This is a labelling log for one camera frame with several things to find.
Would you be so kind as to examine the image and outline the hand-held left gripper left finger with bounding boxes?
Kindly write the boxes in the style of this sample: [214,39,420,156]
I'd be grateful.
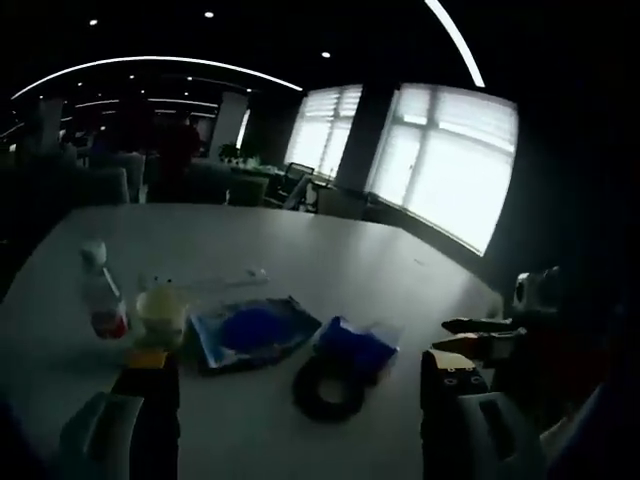
[58,349,182,480]

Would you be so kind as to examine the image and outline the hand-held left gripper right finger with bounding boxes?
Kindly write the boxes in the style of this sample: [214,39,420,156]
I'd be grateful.
[419,348,547,480]

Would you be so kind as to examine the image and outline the yellowish plastic cup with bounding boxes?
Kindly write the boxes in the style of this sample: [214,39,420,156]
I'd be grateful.
[134,285,190,348]

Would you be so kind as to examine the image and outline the blue floral tissue pack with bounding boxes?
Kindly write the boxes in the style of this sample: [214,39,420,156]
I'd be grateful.
[311,313,402,387]

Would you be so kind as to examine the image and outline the clear plastic water bottle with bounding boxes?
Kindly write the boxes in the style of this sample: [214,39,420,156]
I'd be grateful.
[78,238,130,341]

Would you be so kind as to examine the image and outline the blue wet wipes packet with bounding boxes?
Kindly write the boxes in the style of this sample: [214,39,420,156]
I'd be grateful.
[188,294,323,375]

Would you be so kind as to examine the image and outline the black tape roll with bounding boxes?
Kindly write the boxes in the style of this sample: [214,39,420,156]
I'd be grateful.
[291,355,370,425]

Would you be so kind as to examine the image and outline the white slim rectangular object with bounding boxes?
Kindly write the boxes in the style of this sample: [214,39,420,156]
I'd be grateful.
[173,267,271,295]

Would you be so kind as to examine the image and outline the white table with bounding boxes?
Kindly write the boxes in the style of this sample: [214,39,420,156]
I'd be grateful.
[0,202,506,480]

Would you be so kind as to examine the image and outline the window with blinds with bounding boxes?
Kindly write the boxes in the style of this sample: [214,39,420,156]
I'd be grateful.
[363,81,520,258]
[282,82,365,179]

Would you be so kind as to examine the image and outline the mesh office chair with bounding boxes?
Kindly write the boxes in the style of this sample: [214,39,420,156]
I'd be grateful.
[282,161,316,203]

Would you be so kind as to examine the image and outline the curved ceiling light strip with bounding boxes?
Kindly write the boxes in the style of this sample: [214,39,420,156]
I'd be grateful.
[423,0,487,88]
[10,54,305,100]

